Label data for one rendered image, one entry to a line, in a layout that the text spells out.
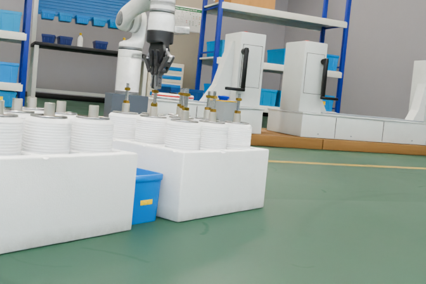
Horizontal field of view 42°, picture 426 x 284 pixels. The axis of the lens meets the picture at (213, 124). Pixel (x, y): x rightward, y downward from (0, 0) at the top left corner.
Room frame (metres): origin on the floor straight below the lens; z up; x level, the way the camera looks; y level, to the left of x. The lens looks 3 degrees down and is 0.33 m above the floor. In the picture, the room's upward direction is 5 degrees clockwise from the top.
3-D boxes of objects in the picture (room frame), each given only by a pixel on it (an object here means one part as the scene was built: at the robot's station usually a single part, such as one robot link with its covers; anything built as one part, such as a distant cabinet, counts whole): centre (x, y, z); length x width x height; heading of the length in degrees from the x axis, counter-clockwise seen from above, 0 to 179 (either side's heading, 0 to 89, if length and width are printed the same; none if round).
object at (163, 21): (1.58, 0.16, 0.52); 0.11 x 0.09 x 0.06; 129
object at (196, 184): (1.66, 0.10, 0.09); 0.39 x 0.39 x 0.18; 51
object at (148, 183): (1.44, 0.26, 0.06); 0.30 x 0.11 x 0.12; 52
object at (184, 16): (8.10, 0.52, 1.38); 0.49 x 0.01 x 0.35; 112
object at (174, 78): (7.46, 0.76, 0.34); 0.57 x 0.47 x 0.69; 22
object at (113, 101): (2.16, 0.35, 0.15); 0.14 x 0.14 x 0.30; 22
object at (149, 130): (1.57, 0.17, 0.16); 0.10 x 0.10 x 0.18
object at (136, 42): (2.16, 0.34, 0.54); 0.09 x 0.09 x 0.17; 37
